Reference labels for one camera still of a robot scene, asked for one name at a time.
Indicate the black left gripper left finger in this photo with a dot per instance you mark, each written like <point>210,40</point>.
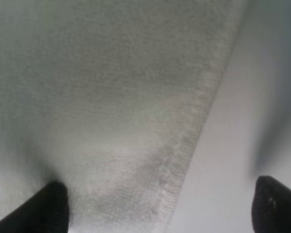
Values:
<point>45,212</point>

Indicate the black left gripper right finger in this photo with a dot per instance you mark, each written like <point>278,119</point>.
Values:
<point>271,206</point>

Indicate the white towel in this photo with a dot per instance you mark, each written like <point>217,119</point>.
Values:
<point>109,97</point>

